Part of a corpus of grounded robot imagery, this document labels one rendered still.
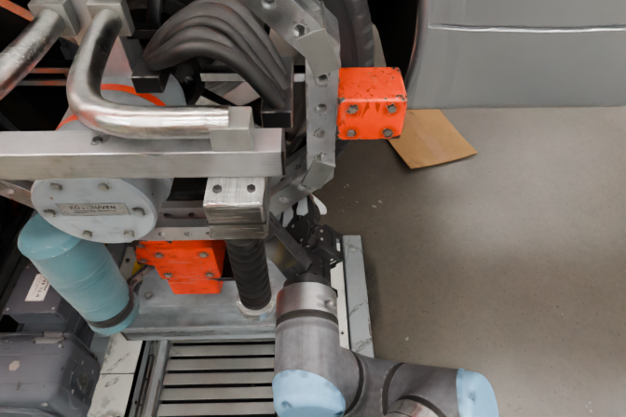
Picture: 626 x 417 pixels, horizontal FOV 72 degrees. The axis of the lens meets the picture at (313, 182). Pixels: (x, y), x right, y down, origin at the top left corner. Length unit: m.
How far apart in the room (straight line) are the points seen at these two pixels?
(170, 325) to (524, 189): 1.31
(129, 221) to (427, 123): 1.56
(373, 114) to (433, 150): 1.25
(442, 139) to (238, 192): 1.56
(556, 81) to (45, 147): 0.72
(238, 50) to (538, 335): 1.26
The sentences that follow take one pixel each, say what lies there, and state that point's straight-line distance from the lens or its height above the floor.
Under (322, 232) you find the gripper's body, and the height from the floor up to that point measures 0.64.
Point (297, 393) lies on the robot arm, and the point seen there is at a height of 0.66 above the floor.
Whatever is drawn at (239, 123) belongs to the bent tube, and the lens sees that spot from 0.34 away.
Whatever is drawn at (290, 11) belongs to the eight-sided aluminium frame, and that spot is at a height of 1.00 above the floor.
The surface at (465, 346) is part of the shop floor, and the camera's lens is 1.38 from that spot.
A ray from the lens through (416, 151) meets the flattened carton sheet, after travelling 1.79.
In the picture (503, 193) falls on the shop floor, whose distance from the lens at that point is 1.75.
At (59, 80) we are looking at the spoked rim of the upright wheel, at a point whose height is 0.85.
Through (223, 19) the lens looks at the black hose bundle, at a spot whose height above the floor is 1.04.
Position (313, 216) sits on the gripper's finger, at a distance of 0.69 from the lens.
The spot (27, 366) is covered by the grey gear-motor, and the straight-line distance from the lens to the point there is 1.01.
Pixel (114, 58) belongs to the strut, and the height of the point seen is 0.94.
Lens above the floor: 1.22
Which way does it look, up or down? 48 degrees down
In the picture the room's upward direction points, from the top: straight up
